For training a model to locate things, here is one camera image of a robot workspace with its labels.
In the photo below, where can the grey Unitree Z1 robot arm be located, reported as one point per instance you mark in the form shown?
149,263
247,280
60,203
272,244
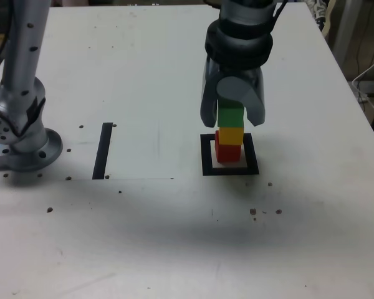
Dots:
18,62

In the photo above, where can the red cube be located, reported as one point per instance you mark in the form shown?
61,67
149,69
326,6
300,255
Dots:
227,154

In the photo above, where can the black tape square outline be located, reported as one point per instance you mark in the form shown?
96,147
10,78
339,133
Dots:
205,162

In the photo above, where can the black tape strip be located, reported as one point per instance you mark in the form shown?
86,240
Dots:
102,152

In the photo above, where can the white metal frame leg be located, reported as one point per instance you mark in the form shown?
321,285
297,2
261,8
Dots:
344,34

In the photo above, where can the green cube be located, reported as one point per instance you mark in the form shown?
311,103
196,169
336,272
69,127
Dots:
230,115

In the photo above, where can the yellow cube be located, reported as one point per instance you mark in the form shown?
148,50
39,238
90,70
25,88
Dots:
230,135

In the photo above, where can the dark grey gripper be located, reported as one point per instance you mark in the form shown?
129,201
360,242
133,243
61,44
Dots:
240,74

